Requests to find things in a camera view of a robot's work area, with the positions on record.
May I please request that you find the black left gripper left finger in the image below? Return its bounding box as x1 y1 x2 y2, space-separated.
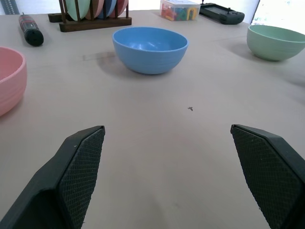
0 125 106 229

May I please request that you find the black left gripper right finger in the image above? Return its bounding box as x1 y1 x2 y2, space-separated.
230 124 305 229

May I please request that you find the pink bowl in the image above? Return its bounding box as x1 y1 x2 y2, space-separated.
0 46 28 117

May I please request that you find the green bowl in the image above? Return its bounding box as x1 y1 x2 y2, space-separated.
246 24 305 62

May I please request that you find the blue bowl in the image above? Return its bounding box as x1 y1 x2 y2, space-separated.
112 26 190 75

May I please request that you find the black electric screwdriver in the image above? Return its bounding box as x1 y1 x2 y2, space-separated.
18 12 44 47

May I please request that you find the dark wooden plate rack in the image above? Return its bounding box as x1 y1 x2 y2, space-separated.
48 0 132 33

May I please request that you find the black handheld controller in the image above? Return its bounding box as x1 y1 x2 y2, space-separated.
199 0 245 25

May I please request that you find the green plate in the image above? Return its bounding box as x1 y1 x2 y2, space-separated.
65 0 92 21

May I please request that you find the pink plate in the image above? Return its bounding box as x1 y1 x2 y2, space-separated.
85 0 105 20

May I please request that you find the blue plate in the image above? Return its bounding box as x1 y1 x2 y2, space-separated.
97 0 118 20

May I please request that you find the red plate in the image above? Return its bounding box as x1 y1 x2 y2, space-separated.
109 0 129 18

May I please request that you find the clear box of coloured pieces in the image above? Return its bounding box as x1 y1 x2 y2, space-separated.
160 0 201 22

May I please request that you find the perforated metal rail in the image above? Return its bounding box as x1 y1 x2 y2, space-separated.
2 0 19 16

